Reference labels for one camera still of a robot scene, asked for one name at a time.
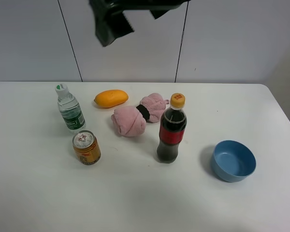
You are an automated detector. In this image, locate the blue bowl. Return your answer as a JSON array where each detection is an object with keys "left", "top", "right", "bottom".
[{"left": 210, "top": 140, "right": 257, "bottom": 183}]

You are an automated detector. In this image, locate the pink rolled towel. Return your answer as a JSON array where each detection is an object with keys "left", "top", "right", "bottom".
[{"left": 111, "top": 93, "right": 170, "bottom": 137}]

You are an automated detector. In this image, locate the clear water bottle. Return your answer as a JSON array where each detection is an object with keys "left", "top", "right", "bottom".
[{"left": 55, "top": 84, "right": 86, "bottom": 133}]

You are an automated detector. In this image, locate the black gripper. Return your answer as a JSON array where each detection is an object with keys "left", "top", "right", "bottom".
[{"left": 89, "top": 0, "right": 188, "bottom": 47}]

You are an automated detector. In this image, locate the yellow mango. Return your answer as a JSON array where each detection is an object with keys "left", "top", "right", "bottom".
[{"left": 94, "top": 89, "right": 129, "bottom": 108}]

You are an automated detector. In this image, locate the dark cola bottle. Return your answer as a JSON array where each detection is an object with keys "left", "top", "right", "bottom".
[{"left": 157, "top": 93, "right": 187, "bottom": 163}]

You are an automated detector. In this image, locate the gold drink can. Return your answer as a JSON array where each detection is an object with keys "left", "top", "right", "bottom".
[{"left": 72, "top": 130, "right": 101, "bottom": 165}]

